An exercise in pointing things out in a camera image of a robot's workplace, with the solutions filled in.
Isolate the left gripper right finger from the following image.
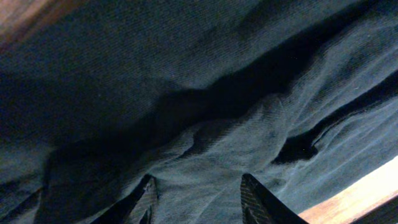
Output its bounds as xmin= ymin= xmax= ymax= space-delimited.
xmin=240 ymin=174 xmax=308 ymax=224

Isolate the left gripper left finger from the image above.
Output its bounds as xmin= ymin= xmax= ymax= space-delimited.
xmin=91 ymin=174 xmax=158 ymax=224

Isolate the black nike t-shirt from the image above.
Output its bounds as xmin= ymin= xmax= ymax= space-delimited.
xmin=1 ymin=0 xmax=397 ymax=223

